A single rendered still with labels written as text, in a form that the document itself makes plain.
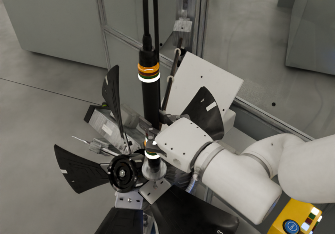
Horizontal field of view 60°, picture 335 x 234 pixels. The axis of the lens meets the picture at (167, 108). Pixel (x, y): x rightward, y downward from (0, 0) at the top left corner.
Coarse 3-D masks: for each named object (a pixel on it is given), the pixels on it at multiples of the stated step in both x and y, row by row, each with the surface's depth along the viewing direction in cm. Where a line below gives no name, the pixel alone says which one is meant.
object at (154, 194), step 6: (162, 180) 92; (144, 186) 90; (150, 186) 90; (162, 186) 90; (168, 186) 91; (144, 192) 89; (150, 192) 89; (156, 192) 89; (162, 192) 89; (150, 198) 88; (156, 198) 88
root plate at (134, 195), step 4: (132, 192) 95; (136, 192) 95; (120, 196) 94; (124, 196) 94; (128, 196) 95; (132, 196) 95; (136, 196) 96; (140, 196) 96; (116, 200) 94; (120, 200) 94; (124, 200) 95; (132, 200) 95; (140, 200) 96; (116, 204) 94; (120, 204) 94; (124, 204) 95; (128, 204) 95; (132, 204) 95; (136, 204) 96; (140, 204) 96; (120, 208) 94; (124, 208) 95; (128, 208) 95; (132, 208) 96; (136, 208) 96; (140, 208) 96
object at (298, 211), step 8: (296, 200) 99; (288, 208) 97; (296, 208) 97; (304, 208) 97; (312, 208) 97; (280, 216) 95; (288, 216) 95; (296, 216) 95; (304, 216) 95; (272, 224) 94; (280, 224) 93; (312, 224) 93; (272, 232) 95; (280, 232) 92; (288, 232) 91; (304, 232) 91
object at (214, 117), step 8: (200, 88) 92; (200, 96) 89; (208, 96) 86; (192, 104) 90; (208, 104) 84; (216, 104) 82; (184, 112) 92; (192, 112) 87; (200, 112) 84; (208, 112) 82; (216, 112) 80; (192, 120) 84; (200, 120) 82; (208, 120) 80; (216, 120) 78; (208, 128) 78; (216, 128) 77; (216, 136) 76
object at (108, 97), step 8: (112, 72) 98; (104, 80) 106; (112, 80) 98; (112, 88) 98; (104, 96) 111; (112, 96) 99; (112, 104) 100; (112, 112) 107; (120, 112) 93; (120, 120) 94; (120, 128) 95
